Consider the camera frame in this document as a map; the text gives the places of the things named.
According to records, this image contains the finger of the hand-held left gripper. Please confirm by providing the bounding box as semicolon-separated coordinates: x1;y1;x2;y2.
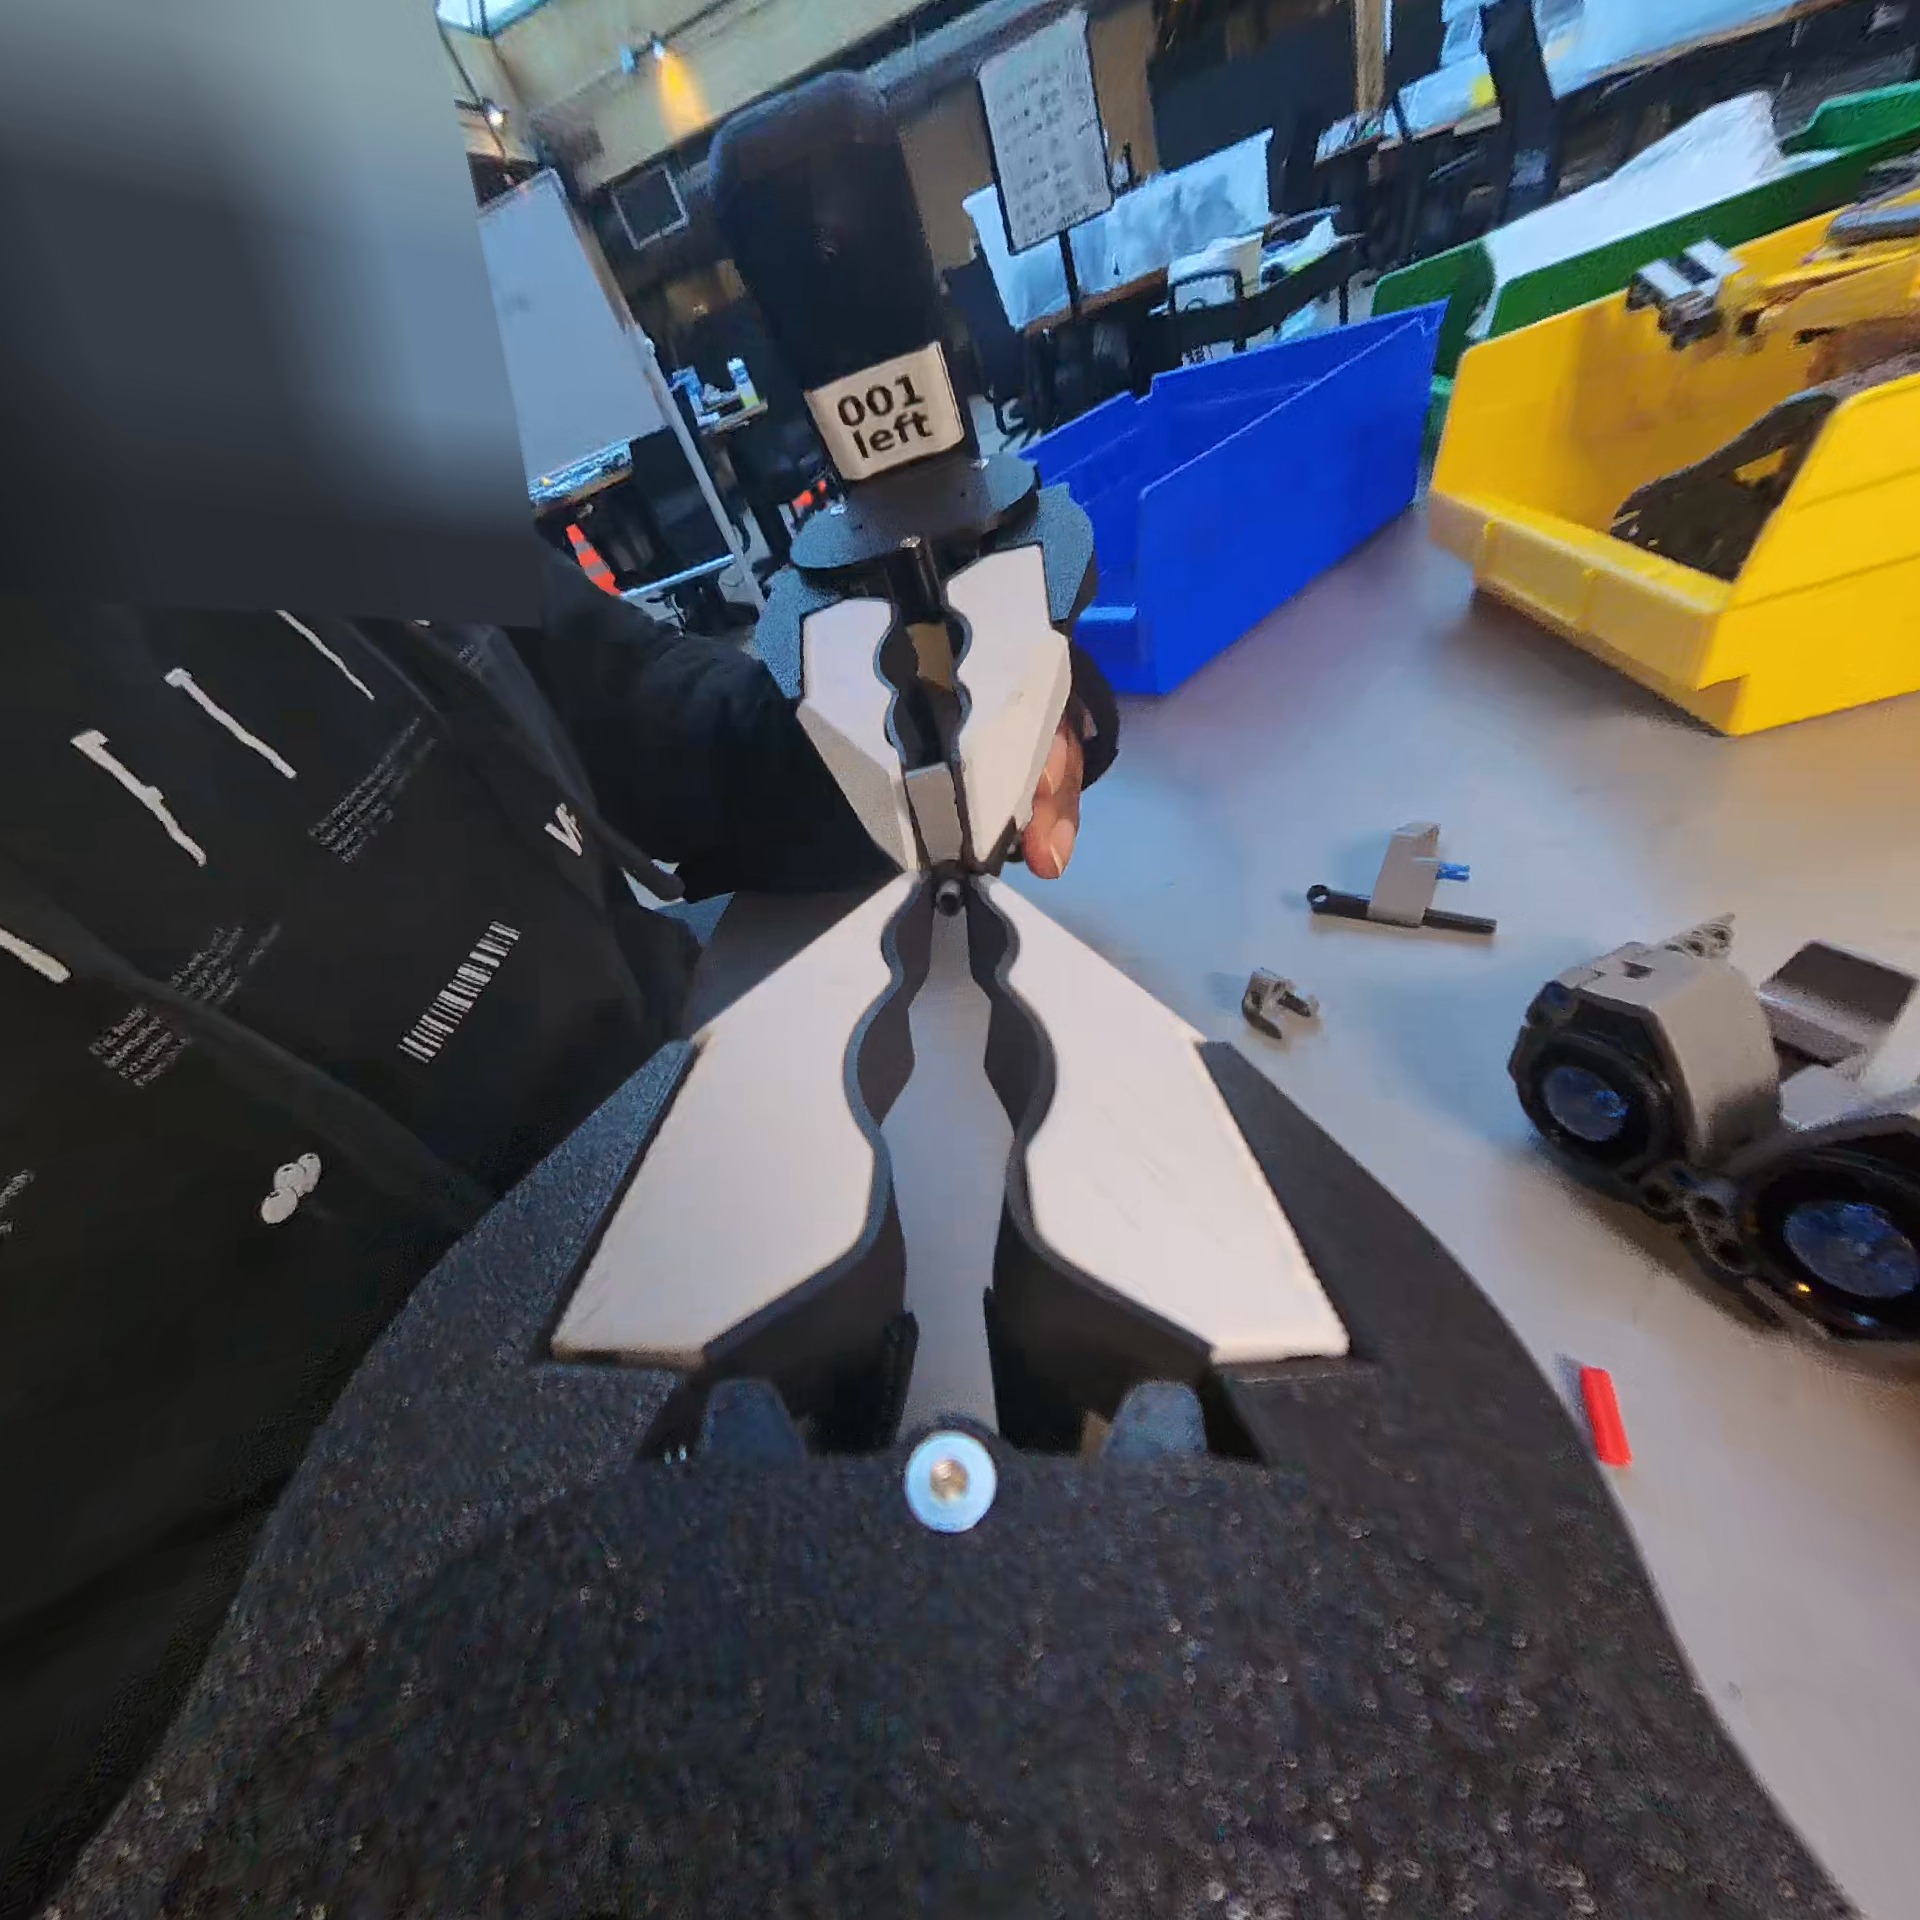
796;597;923;875
942;544;1077;875

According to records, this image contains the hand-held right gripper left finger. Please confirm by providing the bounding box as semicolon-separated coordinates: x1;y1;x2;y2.
549;874;934;1367

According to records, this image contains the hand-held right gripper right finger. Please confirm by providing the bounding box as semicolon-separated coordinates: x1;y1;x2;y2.
965;877;1352;1367

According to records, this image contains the small grey two-hole connector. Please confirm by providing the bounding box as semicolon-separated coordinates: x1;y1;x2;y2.
900;761;968;871

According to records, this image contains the black pin connector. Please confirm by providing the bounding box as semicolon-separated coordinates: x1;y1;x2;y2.
1307;884;1499;939

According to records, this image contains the grey bent building beam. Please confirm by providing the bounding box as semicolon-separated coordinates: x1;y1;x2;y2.
1369;822;1444;929

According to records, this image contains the person's left forearm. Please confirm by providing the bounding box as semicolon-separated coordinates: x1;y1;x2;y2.
511;555;901;901

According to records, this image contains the grey desk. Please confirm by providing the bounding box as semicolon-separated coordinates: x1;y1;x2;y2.
682;496;1920;1920

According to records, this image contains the person's left hand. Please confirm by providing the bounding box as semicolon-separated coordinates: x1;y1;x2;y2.
1020;717;1088;884

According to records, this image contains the black office chair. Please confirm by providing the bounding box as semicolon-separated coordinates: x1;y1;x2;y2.
945;256;1039;437

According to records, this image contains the sign on black stand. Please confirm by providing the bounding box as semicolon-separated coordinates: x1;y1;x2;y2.
975;7;1120;361

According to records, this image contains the whiteboard on stand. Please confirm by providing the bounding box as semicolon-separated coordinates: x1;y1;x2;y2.
477;164;767;602

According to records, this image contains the blue storage bin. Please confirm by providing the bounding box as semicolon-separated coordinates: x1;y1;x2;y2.
1020;300;1448;698

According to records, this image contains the clear plastic bin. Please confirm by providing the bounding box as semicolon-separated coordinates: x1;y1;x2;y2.
961;127;1279;332

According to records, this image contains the black utility cart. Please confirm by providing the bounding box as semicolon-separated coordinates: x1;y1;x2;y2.
1161;261;1293;361

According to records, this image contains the grey toy robot head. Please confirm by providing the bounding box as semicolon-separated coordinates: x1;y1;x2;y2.
1508;915;1920;1336

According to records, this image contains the green storage bin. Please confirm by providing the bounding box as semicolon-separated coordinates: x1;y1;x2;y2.
1374;83;1920;376

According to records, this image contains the yellow storage bin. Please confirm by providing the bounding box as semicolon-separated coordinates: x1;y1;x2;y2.
1425;202;1920;737

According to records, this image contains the yellow toy robot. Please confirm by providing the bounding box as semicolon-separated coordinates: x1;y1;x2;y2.
1613;195;1920;579

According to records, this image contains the bubble wrap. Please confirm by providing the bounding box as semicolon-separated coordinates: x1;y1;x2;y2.
1476;90;1787;287

